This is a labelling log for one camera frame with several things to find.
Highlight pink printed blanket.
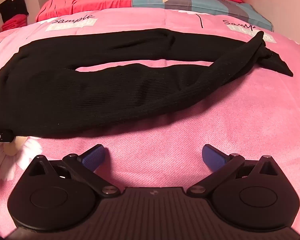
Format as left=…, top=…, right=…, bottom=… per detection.
left=0, top=7, right=300, bottom=230

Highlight black pants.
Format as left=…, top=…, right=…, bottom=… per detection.
left=0, top=29, right=294, bottom=138

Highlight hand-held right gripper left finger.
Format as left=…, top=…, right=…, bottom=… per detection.
left=22, top=144, right=121, bottom=197

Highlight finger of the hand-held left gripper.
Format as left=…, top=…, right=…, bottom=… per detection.
left=0, top=127, right=16, bottom=148

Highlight red blue grey pillow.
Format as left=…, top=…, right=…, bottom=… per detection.
left=132, top=0, right=274, bottom=32

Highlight small red clothes pile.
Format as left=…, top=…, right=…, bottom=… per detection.
left=1, top=14, right=28, bottom=32

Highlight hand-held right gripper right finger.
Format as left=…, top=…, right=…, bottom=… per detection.
left=186, top=144, right=282, bottom=197

